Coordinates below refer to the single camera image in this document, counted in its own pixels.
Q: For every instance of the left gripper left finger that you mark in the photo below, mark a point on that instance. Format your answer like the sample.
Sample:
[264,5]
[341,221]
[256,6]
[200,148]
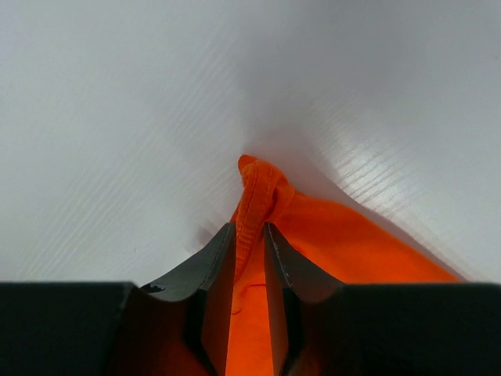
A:
[202,287]

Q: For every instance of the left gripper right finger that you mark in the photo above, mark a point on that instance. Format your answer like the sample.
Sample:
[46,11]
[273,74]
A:
[306,313]

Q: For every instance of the orange t-shirt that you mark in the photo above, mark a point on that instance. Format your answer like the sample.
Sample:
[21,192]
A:
[337,238]

